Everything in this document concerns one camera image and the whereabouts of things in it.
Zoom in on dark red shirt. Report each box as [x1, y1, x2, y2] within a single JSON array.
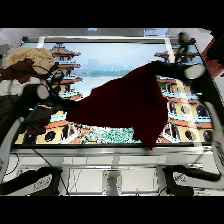
[[65, 62, 170, 150]]

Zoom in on brown garment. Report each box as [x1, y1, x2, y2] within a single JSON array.
[[0, 59, 60, 85]]

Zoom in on black garment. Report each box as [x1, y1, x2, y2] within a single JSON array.
[[23, 105, 55, 137]]

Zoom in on beige garment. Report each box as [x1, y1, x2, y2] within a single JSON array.
[[5, 46, 56, 76]]

